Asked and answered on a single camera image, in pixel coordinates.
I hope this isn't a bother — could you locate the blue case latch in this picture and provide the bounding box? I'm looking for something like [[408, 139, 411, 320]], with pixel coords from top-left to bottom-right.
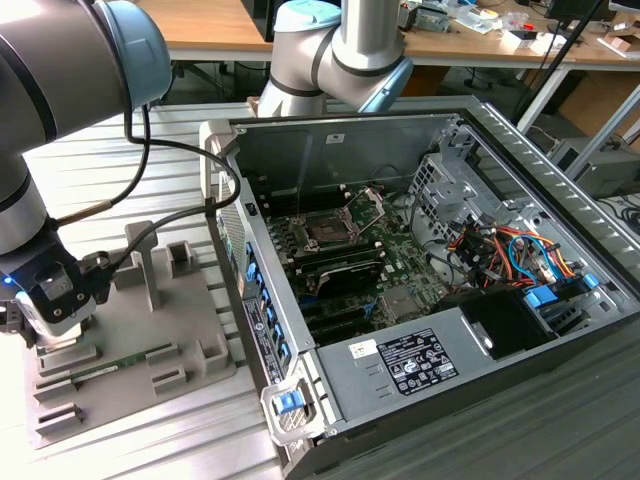
[[272, 392, 302, 416]]

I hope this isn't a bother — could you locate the grey computer box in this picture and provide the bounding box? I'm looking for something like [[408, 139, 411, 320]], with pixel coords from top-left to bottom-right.
[[549, 139, 640, 197]]

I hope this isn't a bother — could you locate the silver desk device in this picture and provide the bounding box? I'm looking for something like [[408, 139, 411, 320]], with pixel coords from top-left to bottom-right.
[[414, 4, 449, 34]]

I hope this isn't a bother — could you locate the blue disk carrier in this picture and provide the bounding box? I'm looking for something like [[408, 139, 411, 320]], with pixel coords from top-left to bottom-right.
[[522, 272, 601, 337]]

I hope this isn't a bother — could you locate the perforated metal drive bracket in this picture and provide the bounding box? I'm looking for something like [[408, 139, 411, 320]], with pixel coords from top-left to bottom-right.
[[407, 152, 502, 247]]

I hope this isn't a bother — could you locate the open grey PC case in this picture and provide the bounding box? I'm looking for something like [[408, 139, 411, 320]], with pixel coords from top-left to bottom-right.
[[198, 94, 640, 480]]

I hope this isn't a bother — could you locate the green RAM stick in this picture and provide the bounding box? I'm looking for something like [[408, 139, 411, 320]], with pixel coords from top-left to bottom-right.
[[72, 352, 151, 386]]

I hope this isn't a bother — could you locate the wooden desk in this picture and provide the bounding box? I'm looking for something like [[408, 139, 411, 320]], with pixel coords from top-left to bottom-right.
[[133, 0, 279, 52], [405, 0, 640, 71]]

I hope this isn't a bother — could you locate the grey power supply unit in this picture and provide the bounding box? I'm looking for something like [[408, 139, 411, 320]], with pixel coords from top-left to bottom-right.
[[314, 307, 497, 422]]

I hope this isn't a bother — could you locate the black drive cage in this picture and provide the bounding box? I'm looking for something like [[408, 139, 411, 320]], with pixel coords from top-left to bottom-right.
[[434, 289, 559, 362]]

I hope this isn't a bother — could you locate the metal socket cover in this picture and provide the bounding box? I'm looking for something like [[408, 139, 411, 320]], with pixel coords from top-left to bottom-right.
[[341, 185, 387, 236]]

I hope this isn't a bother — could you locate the green motherboard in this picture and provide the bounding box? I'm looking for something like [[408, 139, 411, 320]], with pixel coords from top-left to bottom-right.
[[264, 189, 451, 346]]

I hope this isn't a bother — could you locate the black slanted pole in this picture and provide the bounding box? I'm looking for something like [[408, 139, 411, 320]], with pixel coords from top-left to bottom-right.
[[514, 0, 607, 126]]

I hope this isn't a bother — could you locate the brown cardboard box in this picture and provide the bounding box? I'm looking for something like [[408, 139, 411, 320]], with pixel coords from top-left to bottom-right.
[[562, 69, 640, 137]]

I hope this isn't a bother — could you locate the black expansion slot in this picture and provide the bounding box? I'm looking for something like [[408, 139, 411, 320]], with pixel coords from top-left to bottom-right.
[[308, 314, 382, 345], [301, 298, 370, 322]]

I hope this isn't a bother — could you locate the black RAM slot bank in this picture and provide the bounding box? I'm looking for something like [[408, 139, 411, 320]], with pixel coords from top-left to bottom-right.
[[292, 238, 384, 274]]

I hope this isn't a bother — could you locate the CPU socket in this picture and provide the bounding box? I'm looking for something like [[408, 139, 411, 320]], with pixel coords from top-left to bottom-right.
[[299, 209, 362, 252]]

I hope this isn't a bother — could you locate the small cardboard piece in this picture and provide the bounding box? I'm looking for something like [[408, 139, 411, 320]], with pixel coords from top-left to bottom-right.
[[602, 34, 634, 57]]

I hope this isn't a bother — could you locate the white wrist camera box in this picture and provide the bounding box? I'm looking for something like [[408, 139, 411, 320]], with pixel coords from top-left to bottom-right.
[[14, 263, 97, 352]]

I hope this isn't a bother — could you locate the multicolour power wire bundle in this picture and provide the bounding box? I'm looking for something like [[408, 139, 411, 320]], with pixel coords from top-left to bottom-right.
[[447, 223, 512, 292]]

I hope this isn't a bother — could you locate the blue wire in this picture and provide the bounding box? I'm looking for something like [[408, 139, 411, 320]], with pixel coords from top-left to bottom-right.
[[506, 232, 557, 282]]

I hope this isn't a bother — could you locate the aluminium frame leg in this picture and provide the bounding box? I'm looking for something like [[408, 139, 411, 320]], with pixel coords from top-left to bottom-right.
[[573, 85, 640, 177]]

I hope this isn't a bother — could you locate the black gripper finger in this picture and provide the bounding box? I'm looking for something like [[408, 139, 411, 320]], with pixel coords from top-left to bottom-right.
[[0, 300, 34, 347]]

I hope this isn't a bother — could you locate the thick black cable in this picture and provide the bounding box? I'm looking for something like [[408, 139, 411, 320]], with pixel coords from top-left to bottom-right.
[[107, 102, 242, 264]]

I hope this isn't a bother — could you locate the black cooler shroud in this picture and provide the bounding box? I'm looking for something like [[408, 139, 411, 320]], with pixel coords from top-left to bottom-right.
[[312, 262, 384, 300]]

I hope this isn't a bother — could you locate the grey parts rack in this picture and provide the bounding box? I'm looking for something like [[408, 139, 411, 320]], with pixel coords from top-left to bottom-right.
[[24, 222, 239, 451]]

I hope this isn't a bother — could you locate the silver chipset heatsink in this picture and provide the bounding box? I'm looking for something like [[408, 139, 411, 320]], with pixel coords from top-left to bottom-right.
[[382, 287, 432, 322]]

